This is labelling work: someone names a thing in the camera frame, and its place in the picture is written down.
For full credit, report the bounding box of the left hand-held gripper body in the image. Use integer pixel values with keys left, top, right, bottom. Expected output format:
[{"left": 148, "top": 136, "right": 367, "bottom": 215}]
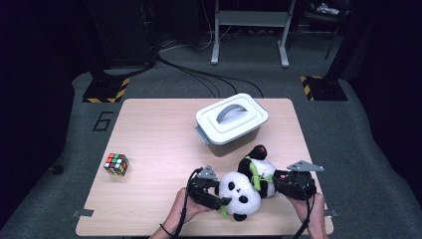
[{"left": 188, "top": 164, "right": 218, "bottom": 205}]

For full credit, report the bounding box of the dark chair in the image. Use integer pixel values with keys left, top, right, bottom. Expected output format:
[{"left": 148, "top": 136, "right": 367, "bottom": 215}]
[{"left": 288, "top": 0, "right": 352, "bottom": 61}]

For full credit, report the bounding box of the bundle of white floor cables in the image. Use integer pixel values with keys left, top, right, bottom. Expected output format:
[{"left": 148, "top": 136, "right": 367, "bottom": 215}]
[{"left": 158, "top": 31, "right": 217, "bottom": 53}]

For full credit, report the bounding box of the white metal stand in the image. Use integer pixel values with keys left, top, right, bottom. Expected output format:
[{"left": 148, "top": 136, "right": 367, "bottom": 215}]
[{"left": 211, "top": 0, "right": 297, "bottom": 69}]

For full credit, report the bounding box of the black floor cable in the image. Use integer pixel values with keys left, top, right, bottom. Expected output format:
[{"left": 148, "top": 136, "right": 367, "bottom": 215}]
[
  {"left": 157, "top": 54, "right": 238, "bottom": 99},
  {"left": 185, "top": 70, "right": 265, "bottom": 99}
]

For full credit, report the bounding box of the white lidded storage box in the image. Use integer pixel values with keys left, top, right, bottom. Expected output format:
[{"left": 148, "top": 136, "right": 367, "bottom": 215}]
[{"left": 194, "top": 93, "right": 269, "bottom": 146}]

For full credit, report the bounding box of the panda plush toy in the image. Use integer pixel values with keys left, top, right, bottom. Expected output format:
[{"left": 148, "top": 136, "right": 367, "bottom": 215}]
[{"left": 215, "top": 144, "right": 293, "bottom": 222}]

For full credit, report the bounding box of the colourful puzzle cube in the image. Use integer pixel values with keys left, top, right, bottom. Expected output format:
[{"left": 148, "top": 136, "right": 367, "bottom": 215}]
[{"left": 103, "top": 152, "right": 130, "bottom": 177}]

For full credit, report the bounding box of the black wristband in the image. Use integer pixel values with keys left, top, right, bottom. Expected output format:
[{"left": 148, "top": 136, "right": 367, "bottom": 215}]
[{"left": 158, "top": 223, "right": 174, "bottom": 238}]

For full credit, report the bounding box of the right hand-held gripper cable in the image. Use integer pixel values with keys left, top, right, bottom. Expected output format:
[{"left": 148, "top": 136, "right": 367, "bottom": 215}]
[{"left": 293, "top": 180, "right": 317, "bottom": 239}]

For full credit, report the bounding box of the dark cabinet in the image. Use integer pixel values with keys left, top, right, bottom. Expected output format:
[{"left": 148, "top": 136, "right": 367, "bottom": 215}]
[{"left": 88, "top": 0, "right": 157, "bottom": 68}]

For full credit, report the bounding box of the left hand-held gripper cable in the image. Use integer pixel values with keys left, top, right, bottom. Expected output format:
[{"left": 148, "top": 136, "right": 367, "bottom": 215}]
[{"left": 172, "top": 167, "right": 203, "bottom": 239}]

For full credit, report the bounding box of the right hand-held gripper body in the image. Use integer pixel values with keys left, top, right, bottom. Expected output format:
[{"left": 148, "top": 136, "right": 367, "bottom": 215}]
[{"left": 285, "top": 159, "right": 324, "bottom": 201}]

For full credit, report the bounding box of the hand-held gripper cable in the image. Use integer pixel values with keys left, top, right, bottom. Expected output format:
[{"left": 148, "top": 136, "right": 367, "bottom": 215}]
[
  {"left": 172, "top": 167, "right": 203, "bottom": 239},
  {"left": 293, "top": 180, "right": 317, "bottom": 239}
]

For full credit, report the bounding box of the black yellow striped stand base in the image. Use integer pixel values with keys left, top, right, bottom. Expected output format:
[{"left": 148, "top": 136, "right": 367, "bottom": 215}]
[
  {"left": 82, "top": 77, "right": 131, "bottom": 104},
  {"left": 300, "top": 75, "right": 348, "bottom": 102}
]

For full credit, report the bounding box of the person's left hand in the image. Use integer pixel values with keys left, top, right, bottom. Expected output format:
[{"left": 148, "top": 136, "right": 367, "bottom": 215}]
[{"left": 163, "top": 187, "right": 213, "bottom": 233}]

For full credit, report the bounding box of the crumpled light cloth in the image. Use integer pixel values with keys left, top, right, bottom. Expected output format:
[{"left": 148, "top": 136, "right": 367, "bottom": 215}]
[{"left": 313, "top": 2, "right": 341, "bottom": 16}]

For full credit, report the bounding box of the person's right hand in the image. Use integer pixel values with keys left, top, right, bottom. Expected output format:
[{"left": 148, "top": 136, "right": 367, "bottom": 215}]
[{"left": 287, "top": 193, "right": 327, "bottom": 233}]

